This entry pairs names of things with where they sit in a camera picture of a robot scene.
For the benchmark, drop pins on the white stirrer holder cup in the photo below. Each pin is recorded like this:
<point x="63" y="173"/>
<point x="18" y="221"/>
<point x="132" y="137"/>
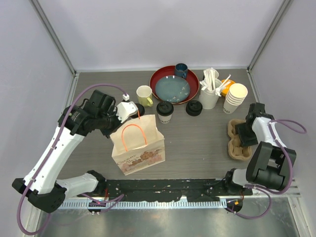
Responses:
<point x="207" y="98"/>

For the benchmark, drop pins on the red lacquer round tray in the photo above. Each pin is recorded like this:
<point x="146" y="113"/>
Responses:
<point x="169" y="70"/>

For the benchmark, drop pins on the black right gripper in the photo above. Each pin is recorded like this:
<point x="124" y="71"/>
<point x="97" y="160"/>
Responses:
<point x="245" y="140"/>

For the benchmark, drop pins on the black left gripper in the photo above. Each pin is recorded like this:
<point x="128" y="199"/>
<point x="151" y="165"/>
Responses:
<point x="108" y="133"/>

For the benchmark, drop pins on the stack of black lids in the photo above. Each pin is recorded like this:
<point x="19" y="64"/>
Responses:
<point x="193" y="108"/>

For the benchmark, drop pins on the dark blue ceramic mug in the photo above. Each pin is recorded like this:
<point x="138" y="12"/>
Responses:
<point x="181" y="70"/>

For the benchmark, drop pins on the cardboard cup carrier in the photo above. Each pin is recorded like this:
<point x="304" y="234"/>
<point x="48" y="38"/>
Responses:
<point x="235" y="150"/>

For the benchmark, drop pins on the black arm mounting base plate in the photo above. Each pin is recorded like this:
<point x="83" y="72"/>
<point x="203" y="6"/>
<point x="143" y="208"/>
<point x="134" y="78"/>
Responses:
<point x="168" y="190"/>

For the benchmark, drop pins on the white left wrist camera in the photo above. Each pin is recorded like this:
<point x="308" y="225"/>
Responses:
<point x="126" y="109"/>

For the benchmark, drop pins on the stack of white paper cups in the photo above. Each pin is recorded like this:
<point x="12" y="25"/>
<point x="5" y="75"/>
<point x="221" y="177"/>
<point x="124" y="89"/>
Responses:
<point x="235" y="97"/>

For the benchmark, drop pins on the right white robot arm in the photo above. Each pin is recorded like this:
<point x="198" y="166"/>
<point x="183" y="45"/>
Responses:
<point x="270" y="167"/>

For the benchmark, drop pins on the small paper cup with stirrers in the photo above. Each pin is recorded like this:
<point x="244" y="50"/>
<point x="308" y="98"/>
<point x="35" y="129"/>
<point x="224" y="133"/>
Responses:
<point x="211" y="72"/>

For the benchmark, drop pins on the white paper cup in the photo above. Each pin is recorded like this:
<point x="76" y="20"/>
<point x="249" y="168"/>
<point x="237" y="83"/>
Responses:
<point x="164" y="119"/>

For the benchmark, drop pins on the brown paper takeout bag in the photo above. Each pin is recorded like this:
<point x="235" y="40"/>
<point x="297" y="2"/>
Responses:
<point x="138" y="144"/>

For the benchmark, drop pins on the yellow-green ceramic mug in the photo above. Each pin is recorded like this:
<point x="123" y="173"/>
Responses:
<point x="144" y="95"/>

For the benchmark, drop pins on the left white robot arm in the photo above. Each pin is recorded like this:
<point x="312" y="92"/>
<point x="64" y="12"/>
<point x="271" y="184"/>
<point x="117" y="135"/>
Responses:
<point x="41" y="186"/>

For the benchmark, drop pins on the blue ceramic plate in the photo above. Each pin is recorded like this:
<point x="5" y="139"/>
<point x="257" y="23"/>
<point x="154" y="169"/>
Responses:
<point x="172" y="89"/>

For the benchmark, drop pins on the orange round container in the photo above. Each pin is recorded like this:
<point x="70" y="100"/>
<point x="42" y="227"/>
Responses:
<point x="227" y="85"/>

